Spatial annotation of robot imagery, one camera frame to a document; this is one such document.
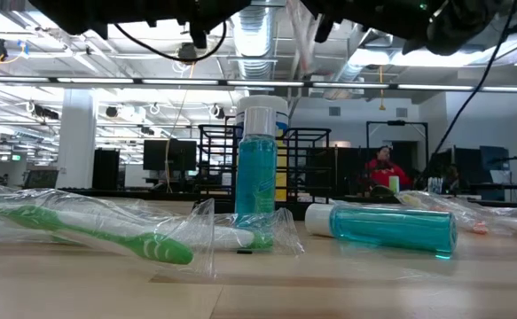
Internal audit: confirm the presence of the teal mouthwash bottle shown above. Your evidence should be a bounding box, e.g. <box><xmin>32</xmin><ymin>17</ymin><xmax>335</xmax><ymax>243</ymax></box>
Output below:
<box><xmin>234</xmin><ymin>105</ymin><xmax>279</xmax><ymax>218</ymax></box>
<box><xmin>304</xmin><ymin>202</ymin><xmax>458</xmax><ymax>261</ymax></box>

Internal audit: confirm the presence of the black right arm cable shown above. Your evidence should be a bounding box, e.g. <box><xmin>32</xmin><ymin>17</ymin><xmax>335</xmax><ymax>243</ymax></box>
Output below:
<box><xmin>415</xmin><ymin>0</ymin><xmax>517</xmax><ymax>185</ymax></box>

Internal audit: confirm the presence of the black cabinet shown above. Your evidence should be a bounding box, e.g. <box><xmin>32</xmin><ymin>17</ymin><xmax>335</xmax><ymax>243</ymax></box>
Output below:
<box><xmin>91</xmin><ymin>148</ymin><xmax>121</xmax><ymax>191</ymax></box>

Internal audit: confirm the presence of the white building column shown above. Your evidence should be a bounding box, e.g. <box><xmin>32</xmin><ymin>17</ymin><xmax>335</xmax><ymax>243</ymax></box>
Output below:
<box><xmin>55</xmin><ymin>88</ymin><xmax>98</xmax><ymax>191</ymax></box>

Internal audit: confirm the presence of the silver round air duct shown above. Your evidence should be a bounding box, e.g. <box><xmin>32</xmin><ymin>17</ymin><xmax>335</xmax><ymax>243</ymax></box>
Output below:
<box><xmin>326</xmin><ymin>59</ymin><xmax>377</xmax><ymax>99</ymax></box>
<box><xmin>230</xmin><ymin>6</ymin><xmax>281</xmax><ymax>81</ymax></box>

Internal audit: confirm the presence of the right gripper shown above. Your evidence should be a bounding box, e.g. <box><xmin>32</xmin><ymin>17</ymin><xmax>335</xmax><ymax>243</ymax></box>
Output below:
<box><xmin>302</xmin><ymin>0</ymin><xmax>514</xmax><ymax>57</ymax></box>

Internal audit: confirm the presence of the black stand frame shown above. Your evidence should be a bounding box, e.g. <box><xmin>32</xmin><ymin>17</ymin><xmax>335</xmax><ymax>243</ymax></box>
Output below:
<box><xmin>365</xmin><ymin>120</ymin><xmax>430</xmax><ymax>196</ymax></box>

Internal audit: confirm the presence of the white-lidded wipes canister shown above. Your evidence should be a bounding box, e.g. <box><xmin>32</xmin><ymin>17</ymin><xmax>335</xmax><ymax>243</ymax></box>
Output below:
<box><xmin>235</xmin><ymin>95</ymin><xmax>290</xmax><ymax>203</ymax></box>

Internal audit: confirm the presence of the dark open laptop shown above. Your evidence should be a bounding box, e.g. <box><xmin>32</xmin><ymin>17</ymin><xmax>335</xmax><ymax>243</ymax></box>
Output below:
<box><xmin>22</xmin><ymin>168</ymin><xmax>59</xmax><ymax>191</ymax></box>

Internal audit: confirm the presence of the dark computer monitor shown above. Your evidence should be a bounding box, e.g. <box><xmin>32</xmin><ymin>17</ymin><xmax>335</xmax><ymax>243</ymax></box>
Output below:
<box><xmin>142</xmin><ymin>139</ymin><xmax>198</xmax><ymax>173</ymax></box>

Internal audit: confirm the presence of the black wire caddy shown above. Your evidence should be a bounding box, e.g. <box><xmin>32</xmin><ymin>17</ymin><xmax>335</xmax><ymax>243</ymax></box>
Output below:
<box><xmin>193</xmin><ymin>123</ymin><xmax>333</xmax><ymax>222</ymax></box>

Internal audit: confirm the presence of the long ceiling light strip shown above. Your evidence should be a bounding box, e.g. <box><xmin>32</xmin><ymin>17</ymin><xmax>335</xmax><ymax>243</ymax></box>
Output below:
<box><xmin>0</xmin><ymin>75</ymin><xmax>517</xmax><ymax>93</ymax></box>

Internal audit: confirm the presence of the person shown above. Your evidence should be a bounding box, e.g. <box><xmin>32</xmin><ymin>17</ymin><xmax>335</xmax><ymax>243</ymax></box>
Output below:
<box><xmin>443</xmin><ymin>163</ymin><xmax>463</xmax><ymax>192</ymax></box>
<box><xmin>364</xmin><ymin>144</ymin><xmax>415</xmax><ymax>191</ymax></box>

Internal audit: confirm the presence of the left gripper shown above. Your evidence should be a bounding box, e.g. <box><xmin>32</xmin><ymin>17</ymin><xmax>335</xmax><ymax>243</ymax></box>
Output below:
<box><xmin>27</xmin><ymin>0</ymin><xmax>253</xmax><ymax>50</ymax></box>

